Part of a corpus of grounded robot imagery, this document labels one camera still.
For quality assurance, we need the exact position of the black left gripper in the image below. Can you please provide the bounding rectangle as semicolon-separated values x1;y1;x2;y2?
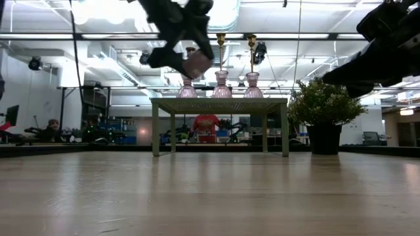
137;0;216;78

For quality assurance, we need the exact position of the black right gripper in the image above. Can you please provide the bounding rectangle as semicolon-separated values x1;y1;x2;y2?
322;0;420;100

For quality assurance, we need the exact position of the tall gold candlestick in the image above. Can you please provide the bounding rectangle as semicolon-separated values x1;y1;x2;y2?
215;31;227;71
246;33;258;73

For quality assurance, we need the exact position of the pink ribbed glass candle holder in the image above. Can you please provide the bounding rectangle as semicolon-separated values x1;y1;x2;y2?
177;75;198;98
243;71;264;98
211;69;233;98

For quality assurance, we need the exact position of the green plant in black pot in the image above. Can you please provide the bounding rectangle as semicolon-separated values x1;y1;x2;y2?
287;77;368;155

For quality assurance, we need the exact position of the grey office chair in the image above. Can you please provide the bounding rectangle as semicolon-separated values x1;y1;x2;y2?
362;130;388;146

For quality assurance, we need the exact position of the pale green metal shelf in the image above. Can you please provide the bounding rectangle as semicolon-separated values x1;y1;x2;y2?
150;97;290;157

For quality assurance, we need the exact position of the person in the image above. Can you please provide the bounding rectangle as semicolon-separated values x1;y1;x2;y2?
45;118;62;138
192;113;221;144

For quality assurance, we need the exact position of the black computer monitor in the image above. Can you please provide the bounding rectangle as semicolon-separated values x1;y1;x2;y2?
5;104;20;127

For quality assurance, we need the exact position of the silver ventilation duct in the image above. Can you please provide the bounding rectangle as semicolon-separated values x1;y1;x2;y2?
209;0;242;33

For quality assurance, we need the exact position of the black hanging camera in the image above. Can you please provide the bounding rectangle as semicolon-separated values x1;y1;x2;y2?
253;41;268;66

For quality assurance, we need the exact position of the black table edge rail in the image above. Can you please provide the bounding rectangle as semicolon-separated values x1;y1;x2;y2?
0;144;420;158

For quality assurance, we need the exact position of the black horizontal frame beam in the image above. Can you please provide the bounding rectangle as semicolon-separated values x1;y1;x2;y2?
0;31;365;42

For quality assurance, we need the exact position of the thin hanging cable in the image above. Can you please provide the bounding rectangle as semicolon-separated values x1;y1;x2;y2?
290;0;302;96

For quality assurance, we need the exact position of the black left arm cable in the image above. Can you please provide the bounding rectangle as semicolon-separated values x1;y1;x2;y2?
68;0;88;114

